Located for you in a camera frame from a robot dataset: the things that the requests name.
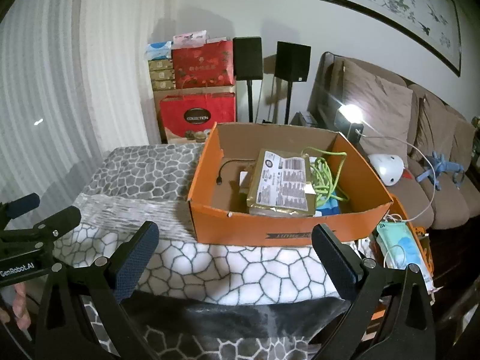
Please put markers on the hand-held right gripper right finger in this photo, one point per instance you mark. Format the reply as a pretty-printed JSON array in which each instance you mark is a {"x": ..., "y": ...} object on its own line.
[{"x": 337, "y": 262}]

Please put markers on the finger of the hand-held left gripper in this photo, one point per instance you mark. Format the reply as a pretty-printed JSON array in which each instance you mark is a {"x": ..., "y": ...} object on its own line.
[
  {"x": 69, "y": 218},
  {"x": 26, "y": 202}
]

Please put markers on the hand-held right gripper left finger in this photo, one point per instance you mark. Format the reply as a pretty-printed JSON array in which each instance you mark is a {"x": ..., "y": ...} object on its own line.
[{"x": 137, "y": 266}]

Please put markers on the white blue face mask packet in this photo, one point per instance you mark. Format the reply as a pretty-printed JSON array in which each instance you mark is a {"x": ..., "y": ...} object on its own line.
[{"x": 330, "y": 206}]

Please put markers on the gold foil packet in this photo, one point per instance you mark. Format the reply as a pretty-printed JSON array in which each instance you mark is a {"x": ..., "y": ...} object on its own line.
[{"x": 262, "y": 202}]

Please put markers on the orange cardboard box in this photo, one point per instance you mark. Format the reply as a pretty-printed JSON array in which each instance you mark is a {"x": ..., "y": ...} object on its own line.
[{"x": 232, "y": 228}]

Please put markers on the person's left hand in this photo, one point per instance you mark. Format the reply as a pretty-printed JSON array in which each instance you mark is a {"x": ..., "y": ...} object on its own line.
[{"x": 20, "y": 303}]

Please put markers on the teal face mask packet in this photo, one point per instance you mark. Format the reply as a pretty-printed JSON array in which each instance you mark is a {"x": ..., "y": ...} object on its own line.
[{"x": 403, "y": 245}]

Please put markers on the orange plastic basket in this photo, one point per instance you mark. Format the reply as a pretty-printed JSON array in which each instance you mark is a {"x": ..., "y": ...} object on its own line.
[{"x": 423, "y": 247}]

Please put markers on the grey white patterned blanket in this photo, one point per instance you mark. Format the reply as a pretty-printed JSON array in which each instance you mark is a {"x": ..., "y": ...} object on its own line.
[{"x": 243, "y": 270}]

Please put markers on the white domed device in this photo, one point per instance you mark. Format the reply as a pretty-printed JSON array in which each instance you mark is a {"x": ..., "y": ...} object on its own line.
[{"x": 386, "y": 167}]

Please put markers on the brown sofa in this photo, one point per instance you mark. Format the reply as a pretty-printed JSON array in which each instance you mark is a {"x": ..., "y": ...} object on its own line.
[{"x": 450, "y": 206}]

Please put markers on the white curtain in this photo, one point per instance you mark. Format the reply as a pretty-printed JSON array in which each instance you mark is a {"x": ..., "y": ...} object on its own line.
[{"x": 75, "y": 82}]

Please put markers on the black power station lamp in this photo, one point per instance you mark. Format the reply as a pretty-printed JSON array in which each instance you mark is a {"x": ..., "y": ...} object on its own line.
[{"x": 356, "y": 129}]

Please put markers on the grey white carton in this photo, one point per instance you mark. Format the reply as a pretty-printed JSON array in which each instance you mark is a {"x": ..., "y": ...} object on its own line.
[{"x": 304, "y": 118}]

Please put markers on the large beige cushion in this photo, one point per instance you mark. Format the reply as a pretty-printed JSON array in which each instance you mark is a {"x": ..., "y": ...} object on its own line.
[{"x": 378, "y": 101}]

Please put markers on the brown sofa cushion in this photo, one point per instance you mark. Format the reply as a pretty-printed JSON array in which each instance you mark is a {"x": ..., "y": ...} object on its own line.
[
  {"x": 465, "y": 138},
  {"x": 435, "y": 127}
]

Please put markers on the blue white tissue pack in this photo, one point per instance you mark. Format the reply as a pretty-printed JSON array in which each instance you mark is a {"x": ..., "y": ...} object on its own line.
[{"x": 157, "y": 50}]

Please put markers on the red floral gift bag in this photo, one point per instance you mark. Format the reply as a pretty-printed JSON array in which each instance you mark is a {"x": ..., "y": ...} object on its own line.
[{"x": 202, "y": 63}]

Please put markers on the black speaker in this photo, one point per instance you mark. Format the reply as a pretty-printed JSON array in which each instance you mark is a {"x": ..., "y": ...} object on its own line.
[
  {"x": 247, "y": 58},
  {"x": 293, "y": 62}
]

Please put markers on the pink white box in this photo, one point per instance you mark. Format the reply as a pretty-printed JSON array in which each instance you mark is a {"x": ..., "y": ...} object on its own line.
[{"x": 189, "y": 39}]

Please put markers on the framed wall painting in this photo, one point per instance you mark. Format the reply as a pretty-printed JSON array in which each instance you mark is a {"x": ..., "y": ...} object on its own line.
[{"x": 393, "y": 0}]

